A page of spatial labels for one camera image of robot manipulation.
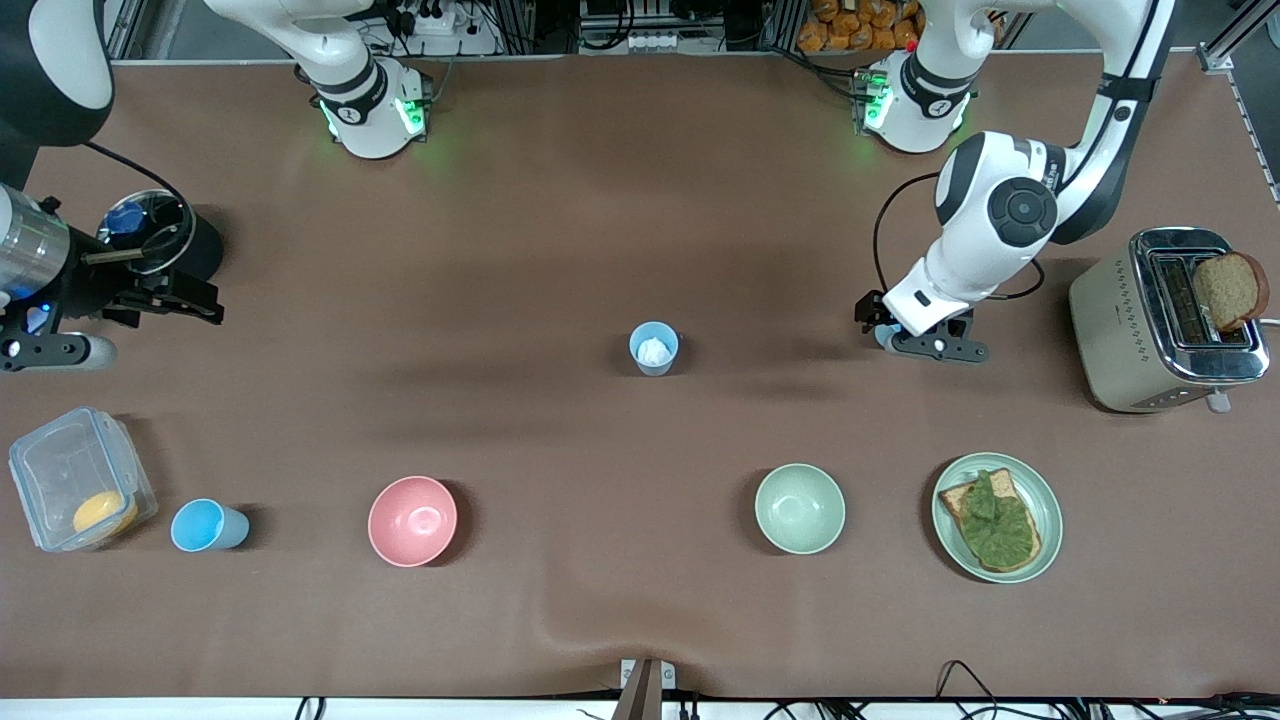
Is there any brown table cover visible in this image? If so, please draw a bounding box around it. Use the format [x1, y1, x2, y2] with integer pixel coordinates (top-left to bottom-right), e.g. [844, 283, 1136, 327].
[0, 50, 1280, 701]

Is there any brown bread slice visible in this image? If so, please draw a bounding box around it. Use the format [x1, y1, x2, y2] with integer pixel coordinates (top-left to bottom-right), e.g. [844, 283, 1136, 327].
[1195, 250, 1271, 334]

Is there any toast slice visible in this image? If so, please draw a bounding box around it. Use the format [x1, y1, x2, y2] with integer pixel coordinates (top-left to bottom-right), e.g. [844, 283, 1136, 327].
[938, 468, 1043, 574]

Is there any pale green bowl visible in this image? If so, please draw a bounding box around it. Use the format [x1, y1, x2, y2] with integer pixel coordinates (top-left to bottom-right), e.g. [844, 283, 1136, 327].
[754, 462, 847, 556]

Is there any white power strip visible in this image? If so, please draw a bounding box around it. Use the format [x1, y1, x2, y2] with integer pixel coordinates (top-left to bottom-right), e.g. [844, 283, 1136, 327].
[385, 0, 456, 36]

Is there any black saucepan with blue handle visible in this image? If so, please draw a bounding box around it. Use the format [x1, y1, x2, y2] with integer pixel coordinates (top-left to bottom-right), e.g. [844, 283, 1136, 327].
[97, 188, 226, 297]

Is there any blue cup with white bottom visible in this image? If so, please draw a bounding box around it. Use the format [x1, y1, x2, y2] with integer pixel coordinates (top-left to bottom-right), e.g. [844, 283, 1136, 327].
[628, 320, 681, 378]

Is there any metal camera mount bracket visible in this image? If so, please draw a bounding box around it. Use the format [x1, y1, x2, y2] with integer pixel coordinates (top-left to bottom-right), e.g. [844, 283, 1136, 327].
[612, 657, 679, 720]

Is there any beige and chrome toaster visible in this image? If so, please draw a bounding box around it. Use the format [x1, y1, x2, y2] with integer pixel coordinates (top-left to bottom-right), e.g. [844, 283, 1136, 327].
[1068, 226, 1280, 414]

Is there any clear plastic storage container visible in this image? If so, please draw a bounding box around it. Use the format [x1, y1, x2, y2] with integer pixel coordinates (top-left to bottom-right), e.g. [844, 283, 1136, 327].
[8, 405, 159, 553]

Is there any yellow round food piece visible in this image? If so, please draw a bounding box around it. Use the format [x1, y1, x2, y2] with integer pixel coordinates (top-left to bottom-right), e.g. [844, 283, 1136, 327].
[72, 488, 139, 536]

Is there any pink bowl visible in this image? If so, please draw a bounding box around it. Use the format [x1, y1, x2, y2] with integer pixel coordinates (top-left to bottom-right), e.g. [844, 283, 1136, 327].
[367, 475, 459, 568]

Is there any bag of orange buns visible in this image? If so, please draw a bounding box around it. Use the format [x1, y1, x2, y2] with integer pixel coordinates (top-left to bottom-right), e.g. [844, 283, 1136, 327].
[797, 0, 921, 53]

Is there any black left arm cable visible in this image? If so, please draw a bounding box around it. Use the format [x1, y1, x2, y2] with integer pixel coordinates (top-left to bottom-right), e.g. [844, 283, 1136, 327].
[872, 170, 1047, 302]

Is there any green lettuce leaf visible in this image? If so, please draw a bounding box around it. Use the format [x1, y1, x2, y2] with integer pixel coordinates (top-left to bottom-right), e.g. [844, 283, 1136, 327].
[960, 470, 1039, 569]

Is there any black looped floor cable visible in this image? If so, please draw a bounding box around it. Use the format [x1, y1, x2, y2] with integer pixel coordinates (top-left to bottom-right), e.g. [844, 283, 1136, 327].
[935, 660, 1001, 720]

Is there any pale green plate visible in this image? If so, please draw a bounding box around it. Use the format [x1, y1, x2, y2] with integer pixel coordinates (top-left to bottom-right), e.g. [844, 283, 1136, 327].
[931, 452, 1064, 585]

